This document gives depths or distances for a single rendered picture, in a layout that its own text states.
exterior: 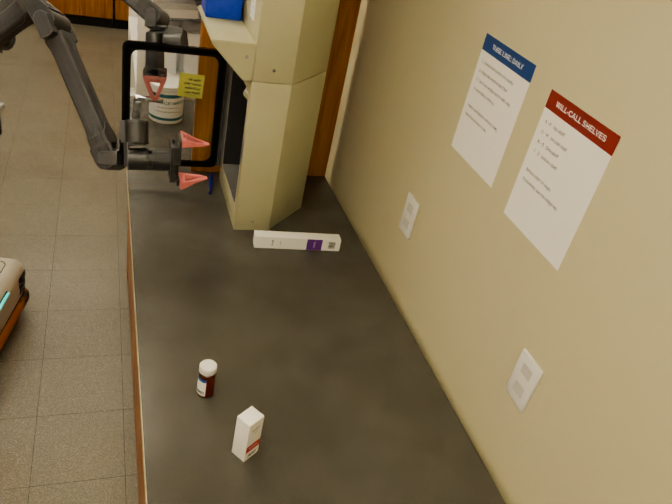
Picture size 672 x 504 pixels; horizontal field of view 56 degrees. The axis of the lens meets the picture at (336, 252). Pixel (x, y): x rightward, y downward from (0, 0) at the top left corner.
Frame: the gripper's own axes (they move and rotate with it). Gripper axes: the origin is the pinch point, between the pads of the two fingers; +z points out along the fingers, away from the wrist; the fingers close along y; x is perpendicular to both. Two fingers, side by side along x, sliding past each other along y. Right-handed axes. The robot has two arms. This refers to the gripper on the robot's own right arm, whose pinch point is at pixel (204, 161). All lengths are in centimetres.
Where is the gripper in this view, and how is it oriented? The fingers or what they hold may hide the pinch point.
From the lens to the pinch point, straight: 175.3
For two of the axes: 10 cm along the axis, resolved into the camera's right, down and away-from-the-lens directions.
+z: 9.4, -0.2, 3.3
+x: -2.9, -5.4, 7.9
